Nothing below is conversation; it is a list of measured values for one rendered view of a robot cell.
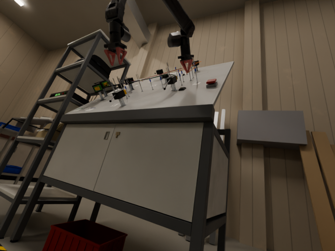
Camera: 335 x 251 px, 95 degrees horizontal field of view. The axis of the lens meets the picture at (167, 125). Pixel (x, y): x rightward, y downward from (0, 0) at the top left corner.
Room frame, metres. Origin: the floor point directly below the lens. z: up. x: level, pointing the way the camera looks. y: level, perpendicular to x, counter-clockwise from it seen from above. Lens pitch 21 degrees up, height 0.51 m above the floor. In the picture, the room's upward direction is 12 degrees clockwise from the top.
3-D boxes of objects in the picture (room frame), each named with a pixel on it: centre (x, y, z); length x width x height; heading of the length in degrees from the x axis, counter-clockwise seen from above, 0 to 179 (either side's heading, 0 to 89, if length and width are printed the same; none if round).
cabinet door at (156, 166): (0.77, 0.08, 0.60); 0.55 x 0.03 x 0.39; 59
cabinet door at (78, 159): (1.06, 0.54, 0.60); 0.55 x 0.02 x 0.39; 59
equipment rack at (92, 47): (1.56, 1.01, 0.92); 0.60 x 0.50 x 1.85; 59
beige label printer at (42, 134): (1.45, 0.94, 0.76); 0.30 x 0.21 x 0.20; 152
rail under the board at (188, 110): (0.90, 0.32, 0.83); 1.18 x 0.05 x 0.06; 59
